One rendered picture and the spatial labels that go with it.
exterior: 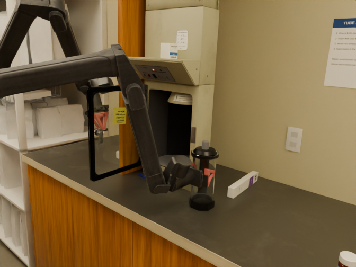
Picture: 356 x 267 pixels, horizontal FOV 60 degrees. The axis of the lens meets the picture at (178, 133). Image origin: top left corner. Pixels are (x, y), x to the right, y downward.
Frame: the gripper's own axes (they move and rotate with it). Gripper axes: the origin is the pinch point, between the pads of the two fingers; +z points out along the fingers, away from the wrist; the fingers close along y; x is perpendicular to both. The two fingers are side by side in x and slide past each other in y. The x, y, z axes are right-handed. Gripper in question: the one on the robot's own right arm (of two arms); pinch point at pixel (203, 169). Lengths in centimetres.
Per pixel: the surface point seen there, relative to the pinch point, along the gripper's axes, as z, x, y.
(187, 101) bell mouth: 11.1, -23.7, 18.1
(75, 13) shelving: 49, -72, 164
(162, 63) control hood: -3.3, -39.9, 19.9
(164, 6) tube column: 8, -63, 30
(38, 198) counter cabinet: -21, 39, 99
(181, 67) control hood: -2.1, -38.7, 11.3
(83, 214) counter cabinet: -20, 32, 54
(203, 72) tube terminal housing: 9.6, -36.5, 9.6
